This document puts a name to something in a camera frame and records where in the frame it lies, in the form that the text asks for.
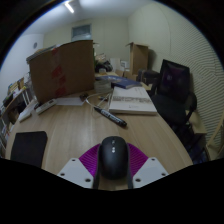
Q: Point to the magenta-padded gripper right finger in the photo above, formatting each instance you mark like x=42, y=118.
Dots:
x=150, y=171

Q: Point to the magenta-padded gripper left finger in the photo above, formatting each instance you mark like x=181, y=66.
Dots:
x=75, y=173

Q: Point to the black computer mouse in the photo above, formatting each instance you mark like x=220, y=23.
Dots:
x=114, y=158

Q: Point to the black mouse pad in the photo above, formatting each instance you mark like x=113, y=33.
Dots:
x=28, y=148

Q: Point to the black marker pen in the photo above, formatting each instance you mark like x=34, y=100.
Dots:
x=110, y=116

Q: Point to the small wooden stool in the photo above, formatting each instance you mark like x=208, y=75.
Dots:
x=197, y=121

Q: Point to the white paper sheet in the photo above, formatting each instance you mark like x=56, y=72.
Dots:
x=70, y=101

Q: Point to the white book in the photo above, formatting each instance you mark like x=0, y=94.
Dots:
x=131, y=101

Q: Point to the long white remote control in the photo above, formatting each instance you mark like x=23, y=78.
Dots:
x=27, y=112

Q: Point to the black office chair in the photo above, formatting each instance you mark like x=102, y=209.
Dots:
x=173, y=93

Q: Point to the clear plastic container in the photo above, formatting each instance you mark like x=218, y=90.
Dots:
x=102, y=86

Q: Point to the cluttered shelf unit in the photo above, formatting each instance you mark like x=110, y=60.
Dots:
x=11, y=103

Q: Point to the large brown cardboard box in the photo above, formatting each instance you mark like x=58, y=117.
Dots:
x=63, y=71

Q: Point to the tall brown cardboard box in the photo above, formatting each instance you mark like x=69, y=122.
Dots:
x=138, y=58

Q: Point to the grey door with window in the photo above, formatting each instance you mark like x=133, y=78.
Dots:
x=81, y=32

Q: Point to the ceiling tube light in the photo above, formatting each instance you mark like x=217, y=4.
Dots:
x=69, y=7

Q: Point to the round wall clock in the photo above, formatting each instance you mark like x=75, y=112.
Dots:
x=35, y=45

